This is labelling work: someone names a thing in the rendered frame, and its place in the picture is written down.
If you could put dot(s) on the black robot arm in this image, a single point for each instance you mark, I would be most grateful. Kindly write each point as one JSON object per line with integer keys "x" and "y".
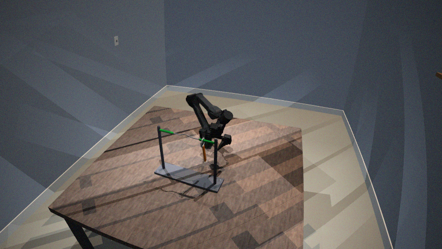
{"x": 214, "y": 112}

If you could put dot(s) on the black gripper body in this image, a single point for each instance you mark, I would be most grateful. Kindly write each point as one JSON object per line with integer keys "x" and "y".
{"x": 216, "y": 134}

